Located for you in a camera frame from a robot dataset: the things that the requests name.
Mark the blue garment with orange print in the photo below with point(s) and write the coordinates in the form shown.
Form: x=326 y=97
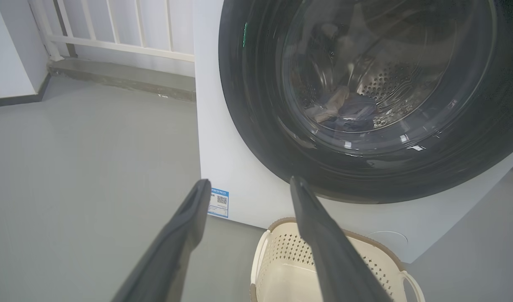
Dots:
x=359 y=111

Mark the perforated steel washer drum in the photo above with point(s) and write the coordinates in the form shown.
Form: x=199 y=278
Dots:
x=390 y=79

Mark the round white filter cover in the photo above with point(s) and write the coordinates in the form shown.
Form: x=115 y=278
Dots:
x=386 y=243

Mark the tan garment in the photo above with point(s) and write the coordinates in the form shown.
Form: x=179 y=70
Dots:
x=332 y=105

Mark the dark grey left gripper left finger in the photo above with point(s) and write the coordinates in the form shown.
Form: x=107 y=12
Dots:
x=168 y=260

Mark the blue energy label sticker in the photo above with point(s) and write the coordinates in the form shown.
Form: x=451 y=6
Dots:
x=221 y=203

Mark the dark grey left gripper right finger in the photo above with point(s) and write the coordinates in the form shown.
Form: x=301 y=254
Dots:
x=332 y=260

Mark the cream perforated laundry basket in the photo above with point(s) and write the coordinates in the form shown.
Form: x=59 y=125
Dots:
x=290 y=268

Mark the round dark glass washer door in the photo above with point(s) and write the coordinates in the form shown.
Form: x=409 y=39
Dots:
x=248 y=105

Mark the white front-load washing machine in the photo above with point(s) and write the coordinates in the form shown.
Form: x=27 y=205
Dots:
x=239 y=176

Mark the white metal railing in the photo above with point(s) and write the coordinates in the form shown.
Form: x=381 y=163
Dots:
x=114 y=45

